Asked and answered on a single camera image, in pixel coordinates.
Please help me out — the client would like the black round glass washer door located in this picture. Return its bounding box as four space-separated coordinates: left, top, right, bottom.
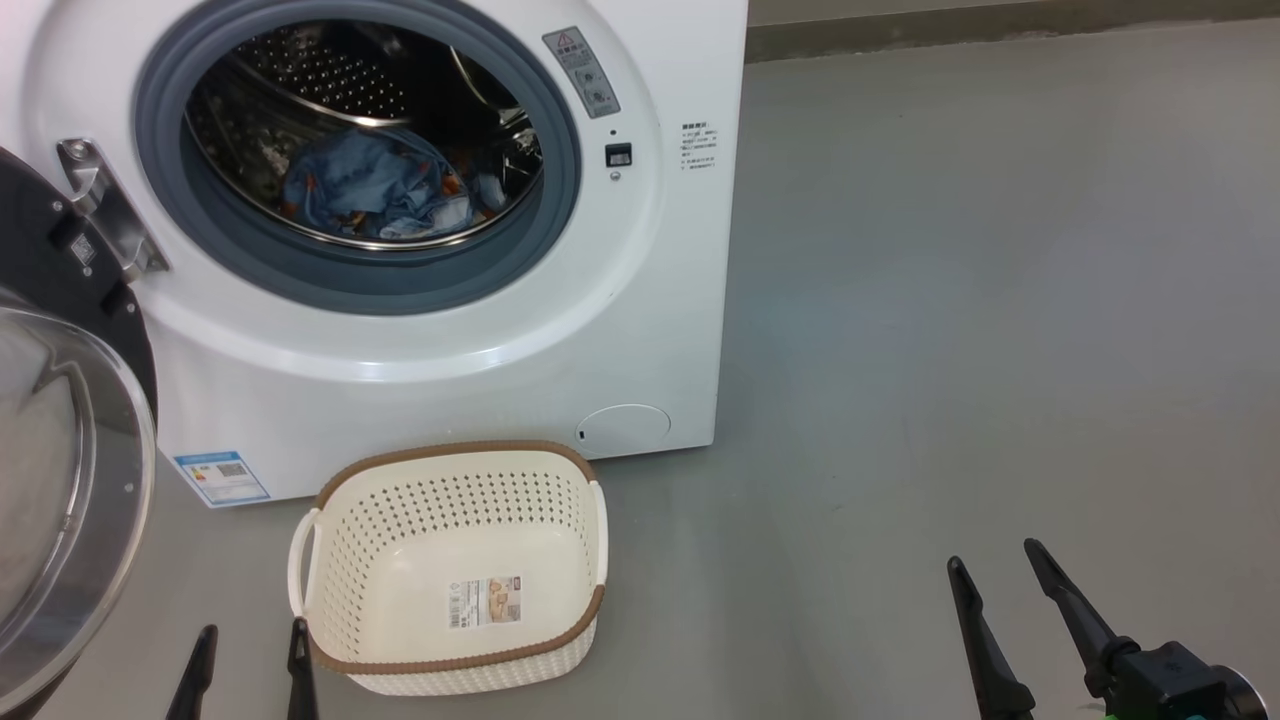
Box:
0 140 171 717

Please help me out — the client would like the blue energy label sticker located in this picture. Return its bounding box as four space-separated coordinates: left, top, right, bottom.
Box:
173 450 272 509

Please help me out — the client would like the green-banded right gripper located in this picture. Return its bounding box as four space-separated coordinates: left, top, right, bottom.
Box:
946 538 1141 720

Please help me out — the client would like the white front-load washing machine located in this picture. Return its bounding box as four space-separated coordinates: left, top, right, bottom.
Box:
0 0 749 509

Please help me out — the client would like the paper basket product label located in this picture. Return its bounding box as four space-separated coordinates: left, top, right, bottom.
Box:
447 575 525 632

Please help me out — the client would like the cream perforated laundry basket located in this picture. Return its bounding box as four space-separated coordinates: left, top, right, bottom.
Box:
288 440 609 698

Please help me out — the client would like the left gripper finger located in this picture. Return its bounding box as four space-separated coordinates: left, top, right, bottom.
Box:
286 618 320 720
165 625 219 720

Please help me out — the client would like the blue bear print garment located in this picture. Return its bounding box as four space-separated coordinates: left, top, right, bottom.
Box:
280 128 471 241

